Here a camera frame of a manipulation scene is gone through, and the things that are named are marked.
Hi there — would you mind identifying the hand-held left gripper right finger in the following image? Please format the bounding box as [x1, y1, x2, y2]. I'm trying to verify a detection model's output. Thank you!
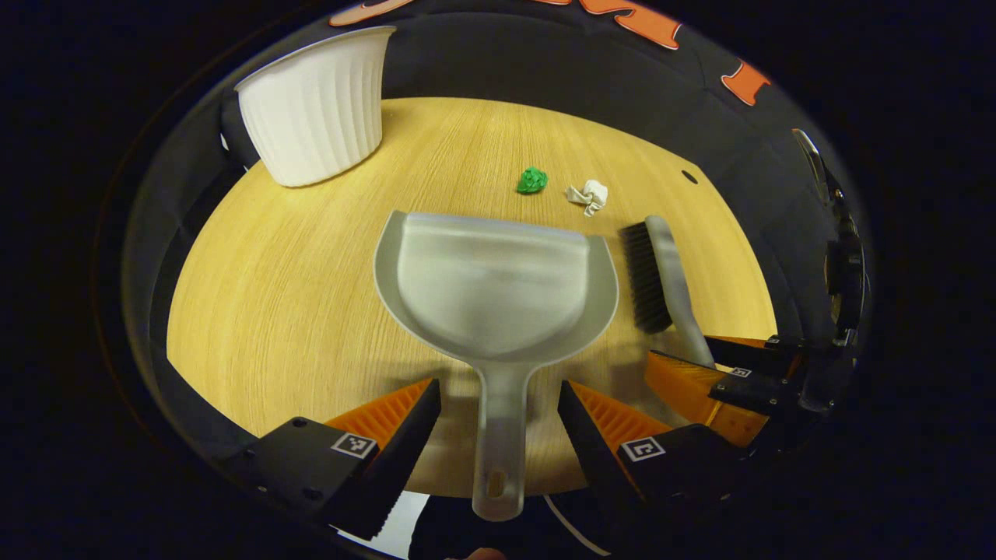
[557, 379, 752, 537]

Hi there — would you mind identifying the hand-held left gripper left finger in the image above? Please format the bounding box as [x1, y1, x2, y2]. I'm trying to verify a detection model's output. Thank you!
[226, 378, 443, 543]

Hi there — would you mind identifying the small grey broom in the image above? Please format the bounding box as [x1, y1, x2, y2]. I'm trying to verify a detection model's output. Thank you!
[619, 215, 717, 370]

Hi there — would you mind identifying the grey plastic dustpan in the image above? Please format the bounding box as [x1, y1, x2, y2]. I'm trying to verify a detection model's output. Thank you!
[373, 210, 620, 522]

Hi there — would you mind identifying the white paper trash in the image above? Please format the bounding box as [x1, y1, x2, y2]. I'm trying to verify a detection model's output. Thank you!
[566, 180, 608, 217]

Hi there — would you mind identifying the white ribbed garbage bin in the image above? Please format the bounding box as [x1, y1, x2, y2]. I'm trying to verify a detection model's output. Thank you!
[235, 26, 398, 188]

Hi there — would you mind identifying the white cable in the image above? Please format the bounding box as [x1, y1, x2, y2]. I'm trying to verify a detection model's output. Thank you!
[543, 494, 612, 558]

